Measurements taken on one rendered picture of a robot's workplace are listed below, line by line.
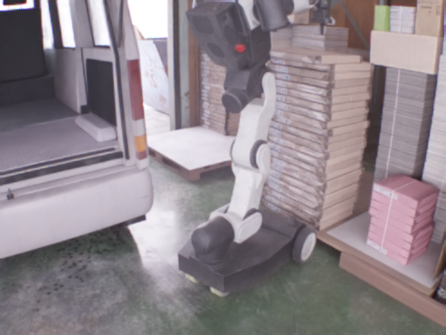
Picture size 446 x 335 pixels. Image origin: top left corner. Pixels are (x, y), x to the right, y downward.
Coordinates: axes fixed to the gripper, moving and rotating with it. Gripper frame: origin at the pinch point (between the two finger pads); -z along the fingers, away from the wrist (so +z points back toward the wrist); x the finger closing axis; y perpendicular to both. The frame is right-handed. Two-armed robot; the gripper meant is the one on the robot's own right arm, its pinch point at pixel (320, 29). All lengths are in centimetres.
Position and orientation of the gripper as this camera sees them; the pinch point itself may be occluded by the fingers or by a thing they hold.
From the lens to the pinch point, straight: 198.8
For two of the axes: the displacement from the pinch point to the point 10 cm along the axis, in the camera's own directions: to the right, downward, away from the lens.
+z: 0.0, -9.3, -3.6
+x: -5.9, -2.9, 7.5
